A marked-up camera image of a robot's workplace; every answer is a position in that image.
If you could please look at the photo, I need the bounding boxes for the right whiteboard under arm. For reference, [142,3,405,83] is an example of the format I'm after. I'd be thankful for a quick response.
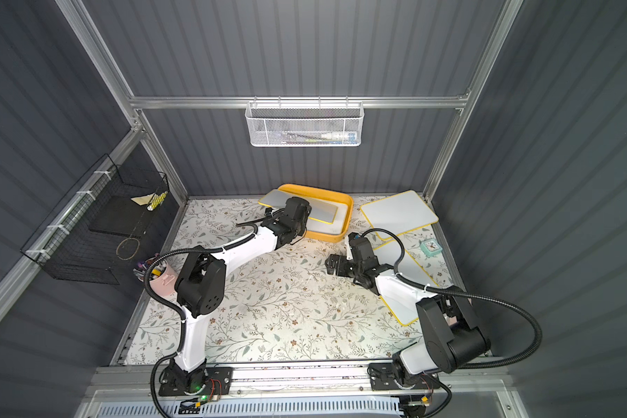
[376,253,435,326]

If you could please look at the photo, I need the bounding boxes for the whiteboard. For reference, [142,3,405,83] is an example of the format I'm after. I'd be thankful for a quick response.
[307,217,345,235]
[361,190,439,235]
[258,189,338,225]

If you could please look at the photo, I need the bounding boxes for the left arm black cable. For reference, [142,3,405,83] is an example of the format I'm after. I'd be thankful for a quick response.
[143,207,273,418]

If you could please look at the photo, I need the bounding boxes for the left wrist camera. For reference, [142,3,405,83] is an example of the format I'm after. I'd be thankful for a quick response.
[284,196,312,224]

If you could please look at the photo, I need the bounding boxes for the pink pen cup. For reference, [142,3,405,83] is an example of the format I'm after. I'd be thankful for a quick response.
[132,253,179,297]

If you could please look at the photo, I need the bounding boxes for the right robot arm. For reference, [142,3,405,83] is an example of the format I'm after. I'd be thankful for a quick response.
[325,254,491,387]

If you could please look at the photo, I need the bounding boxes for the yellow sticky note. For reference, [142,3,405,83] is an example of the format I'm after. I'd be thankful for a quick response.
[131,193,158,207]

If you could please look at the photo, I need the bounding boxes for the small mint green clock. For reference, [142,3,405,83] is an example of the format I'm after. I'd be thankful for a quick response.
[419,239,443,257]

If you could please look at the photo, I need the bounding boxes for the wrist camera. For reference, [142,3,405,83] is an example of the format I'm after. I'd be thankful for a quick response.
[284,196,312,224]
[347,233,376,263]

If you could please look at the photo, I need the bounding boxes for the white wire mesh basket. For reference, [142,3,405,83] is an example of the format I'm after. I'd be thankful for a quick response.
[245,101,365,147]

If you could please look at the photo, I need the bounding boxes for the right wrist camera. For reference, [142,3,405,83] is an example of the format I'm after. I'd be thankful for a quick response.
[347,233,376,263]

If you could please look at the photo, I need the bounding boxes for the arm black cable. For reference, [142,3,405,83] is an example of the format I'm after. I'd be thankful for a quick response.
[359,227,543,370]
[143,207,273,418]

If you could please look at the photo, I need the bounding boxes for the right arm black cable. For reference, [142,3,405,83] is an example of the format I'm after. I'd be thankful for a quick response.
[359,227,543,370]

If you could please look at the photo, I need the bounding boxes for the yellow plastic storage box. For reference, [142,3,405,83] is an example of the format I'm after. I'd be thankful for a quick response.
[278,184,354,243]

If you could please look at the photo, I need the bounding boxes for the black wire basket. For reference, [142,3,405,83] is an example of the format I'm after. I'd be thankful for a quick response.
[21,148,179,286]

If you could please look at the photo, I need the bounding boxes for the markers in white basket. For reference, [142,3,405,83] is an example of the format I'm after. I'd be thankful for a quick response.
[269,132,360,146]

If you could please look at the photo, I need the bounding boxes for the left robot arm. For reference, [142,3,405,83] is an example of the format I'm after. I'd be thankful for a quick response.
[174,203,311,373]

